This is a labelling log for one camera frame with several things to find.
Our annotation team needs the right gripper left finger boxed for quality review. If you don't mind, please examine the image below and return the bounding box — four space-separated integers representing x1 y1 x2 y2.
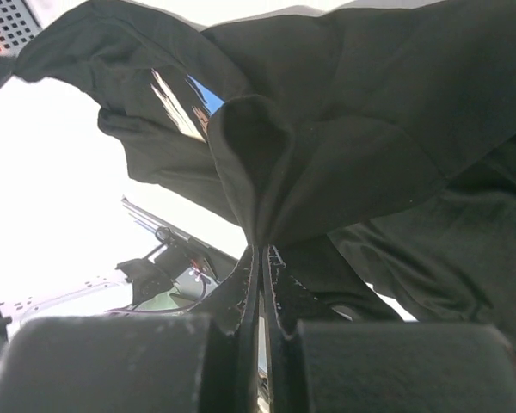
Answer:
0 248 259 412

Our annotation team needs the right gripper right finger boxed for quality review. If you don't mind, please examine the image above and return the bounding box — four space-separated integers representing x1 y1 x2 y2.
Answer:
261 246 516 412

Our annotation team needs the white plastic laundry basket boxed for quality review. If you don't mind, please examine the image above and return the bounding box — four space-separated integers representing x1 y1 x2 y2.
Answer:
0 0 42 56

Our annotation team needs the black t shirt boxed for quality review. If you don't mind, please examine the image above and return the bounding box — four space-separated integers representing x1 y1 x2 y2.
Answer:
14 1 516 354

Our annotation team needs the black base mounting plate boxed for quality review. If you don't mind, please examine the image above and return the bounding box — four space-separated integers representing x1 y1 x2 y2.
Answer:
153 226 237 304

